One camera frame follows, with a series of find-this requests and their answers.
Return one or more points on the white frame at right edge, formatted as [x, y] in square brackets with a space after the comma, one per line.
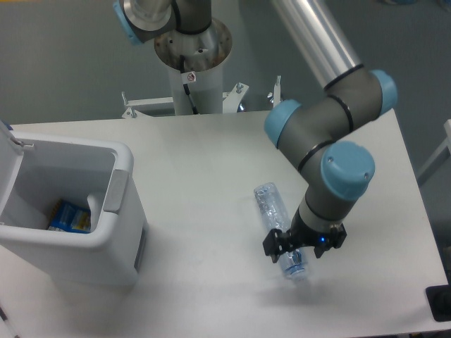
[436, 159]

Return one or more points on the white metal frame bracket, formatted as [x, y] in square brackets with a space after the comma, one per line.
[158, 107]

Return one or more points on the white trash can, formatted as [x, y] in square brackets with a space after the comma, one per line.
[37, 171]

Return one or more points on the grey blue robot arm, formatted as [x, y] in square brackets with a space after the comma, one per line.
[337, 172]

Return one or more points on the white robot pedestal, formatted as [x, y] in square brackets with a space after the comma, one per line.
[195, 67]

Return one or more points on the clear plastic bottle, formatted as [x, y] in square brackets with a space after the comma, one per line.
[274, 215]

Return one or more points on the black clamp at table corner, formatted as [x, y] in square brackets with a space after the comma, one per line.
[439, 302]

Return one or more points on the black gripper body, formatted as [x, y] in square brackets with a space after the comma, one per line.
[301, 235]

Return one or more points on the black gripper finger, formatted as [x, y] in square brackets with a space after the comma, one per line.
[334, 238]
[277, 243]

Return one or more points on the blue snack package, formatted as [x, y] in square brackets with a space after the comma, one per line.
[69, 217]

